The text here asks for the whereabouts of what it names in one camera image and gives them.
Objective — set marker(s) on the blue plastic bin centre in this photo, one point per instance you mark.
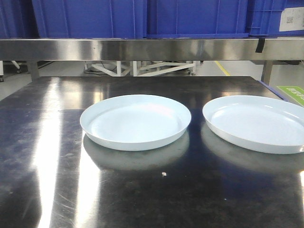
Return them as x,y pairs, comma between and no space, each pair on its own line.
196,18

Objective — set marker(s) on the white metal frame cart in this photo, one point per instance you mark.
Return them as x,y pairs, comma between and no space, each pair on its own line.
138,68

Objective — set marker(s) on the blue plastic bin right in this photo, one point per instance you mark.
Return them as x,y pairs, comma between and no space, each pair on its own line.
263,18

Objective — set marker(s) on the black tape strip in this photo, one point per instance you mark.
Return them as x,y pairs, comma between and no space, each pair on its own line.
260,45

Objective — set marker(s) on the blue plastic bin left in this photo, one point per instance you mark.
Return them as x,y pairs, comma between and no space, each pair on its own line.
91,18

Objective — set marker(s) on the light blue plate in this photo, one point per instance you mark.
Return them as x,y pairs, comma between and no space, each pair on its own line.
257,123
135,122

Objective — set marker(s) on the stainless steel shelf rail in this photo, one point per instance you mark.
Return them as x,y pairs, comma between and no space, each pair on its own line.
181,49

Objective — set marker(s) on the blue plastic bin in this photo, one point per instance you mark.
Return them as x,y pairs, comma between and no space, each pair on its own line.
196,18
91,18
263,18

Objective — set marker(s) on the white paper label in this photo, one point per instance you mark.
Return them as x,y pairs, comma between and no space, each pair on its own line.
292,19

